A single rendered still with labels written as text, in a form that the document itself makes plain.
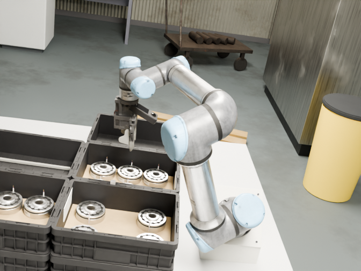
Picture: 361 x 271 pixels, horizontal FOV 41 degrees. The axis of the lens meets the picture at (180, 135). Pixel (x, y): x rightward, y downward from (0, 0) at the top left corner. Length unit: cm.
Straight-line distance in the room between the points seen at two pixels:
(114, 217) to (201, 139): 59
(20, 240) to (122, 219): 37
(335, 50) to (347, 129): 79
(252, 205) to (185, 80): 47
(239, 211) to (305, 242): 178
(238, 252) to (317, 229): 172
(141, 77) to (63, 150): 59
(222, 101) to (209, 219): 40
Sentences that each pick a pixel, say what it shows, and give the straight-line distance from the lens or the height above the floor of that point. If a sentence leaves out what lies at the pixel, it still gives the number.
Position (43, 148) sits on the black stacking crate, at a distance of 211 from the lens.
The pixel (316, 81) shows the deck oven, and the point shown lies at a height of 71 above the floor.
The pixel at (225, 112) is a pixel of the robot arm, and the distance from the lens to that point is 135.
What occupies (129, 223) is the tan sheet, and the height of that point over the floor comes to 83.
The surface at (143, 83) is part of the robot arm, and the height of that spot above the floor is 132.
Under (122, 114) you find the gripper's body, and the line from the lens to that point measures 183.
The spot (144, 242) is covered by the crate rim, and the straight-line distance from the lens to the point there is 155.
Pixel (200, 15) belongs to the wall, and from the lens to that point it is 788.
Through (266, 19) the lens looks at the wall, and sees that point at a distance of 806.
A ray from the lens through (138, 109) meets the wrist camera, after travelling 181.
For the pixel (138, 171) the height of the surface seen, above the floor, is 86.
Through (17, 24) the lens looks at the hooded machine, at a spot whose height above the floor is 32.
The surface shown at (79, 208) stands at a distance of 177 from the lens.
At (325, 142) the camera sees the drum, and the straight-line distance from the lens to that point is 372.
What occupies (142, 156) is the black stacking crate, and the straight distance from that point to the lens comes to 205.
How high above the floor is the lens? 189
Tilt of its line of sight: 26 degrees down
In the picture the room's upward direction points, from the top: 10 degrees clockwise
